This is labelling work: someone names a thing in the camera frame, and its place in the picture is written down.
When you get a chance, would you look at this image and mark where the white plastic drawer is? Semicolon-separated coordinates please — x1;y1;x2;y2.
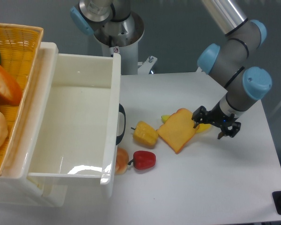
28;53;121;198

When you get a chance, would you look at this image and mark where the yellow toy banana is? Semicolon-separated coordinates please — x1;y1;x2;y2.
161;115;211;133

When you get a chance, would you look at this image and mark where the red toy bell pepper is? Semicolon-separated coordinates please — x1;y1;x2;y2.
127;150;156;170

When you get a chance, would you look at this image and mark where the yellow toy bell pepper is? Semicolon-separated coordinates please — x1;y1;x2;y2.
132;121;159;148

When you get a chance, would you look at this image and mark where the white metal bracket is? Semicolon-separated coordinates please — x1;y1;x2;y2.
138;56;158;75

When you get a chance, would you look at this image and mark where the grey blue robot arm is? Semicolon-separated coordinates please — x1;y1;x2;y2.
70;0;272;137

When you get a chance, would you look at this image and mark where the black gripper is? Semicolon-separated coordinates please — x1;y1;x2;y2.
192;106;241;140

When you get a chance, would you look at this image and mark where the toy peach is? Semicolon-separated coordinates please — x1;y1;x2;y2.
115;147;129;175

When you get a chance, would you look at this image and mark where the yellow woven basket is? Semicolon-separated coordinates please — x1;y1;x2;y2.
0;23;44;176

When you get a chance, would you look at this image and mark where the black drawer handle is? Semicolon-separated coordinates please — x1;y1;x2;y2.
116;104;126;145

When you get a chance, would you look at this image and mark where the white drawer cabinet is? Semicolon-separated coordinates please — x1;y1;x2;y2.
0;42;67;207

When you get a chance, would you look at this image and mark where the toy bread slice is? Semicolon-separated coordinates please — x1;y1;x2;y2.
157;108;198;154

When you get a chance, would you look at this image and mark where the orange toy bread loaf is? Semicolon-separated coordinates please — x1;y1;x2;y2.
0;65;22;106

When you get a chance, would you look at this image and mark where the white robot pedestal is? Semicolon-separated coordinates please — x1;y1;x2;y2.
96;11;144;75

